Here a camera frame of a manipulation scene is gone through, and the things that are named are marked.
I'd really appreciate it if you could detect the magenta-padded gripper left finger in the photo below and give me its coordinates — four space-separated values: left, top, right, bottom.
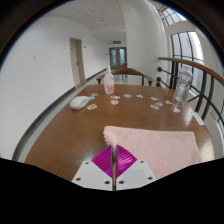
71 144 115 192

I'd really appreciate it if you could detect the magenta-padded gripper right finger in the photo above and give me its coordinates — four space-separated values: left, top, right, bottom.
114 144 157 192

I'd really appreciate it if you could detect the pink towel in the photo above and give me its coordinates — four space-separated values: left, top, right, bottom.
102 125 201 181

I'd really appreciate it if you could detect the white computer mouse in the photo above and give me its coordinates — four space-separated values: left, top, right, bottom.
69 95 92 111

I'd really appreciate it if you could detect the white paper sheet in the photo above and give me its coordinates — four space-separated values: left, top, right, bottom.
192 111 206 127

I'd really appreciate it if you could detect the clear plastic shaker bottle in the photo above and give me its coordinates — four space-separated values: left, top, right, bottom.
174 65 194 105

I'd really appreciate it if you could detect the wooden chair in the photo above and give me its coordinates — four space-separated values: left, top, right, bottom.
96 67 155 87

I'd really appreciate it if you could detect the beige single door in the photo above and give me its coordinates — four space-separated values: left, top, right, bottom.
69 37 87 89

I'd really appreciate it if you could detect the glazed double door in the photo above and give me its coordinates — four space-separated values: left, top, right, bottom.
109 46 128 70

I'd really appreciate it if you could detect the black railing with wooden handrail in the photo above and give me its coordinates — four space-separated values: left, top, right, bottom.
156 56 224 136

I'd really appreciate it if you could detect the tall black-framed window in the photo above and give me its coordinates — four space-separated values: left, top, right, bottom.
170 31 205 93

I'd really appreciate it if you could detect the arched black-framed window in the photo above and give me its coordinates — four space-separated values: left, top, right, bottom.
159 5 188 27

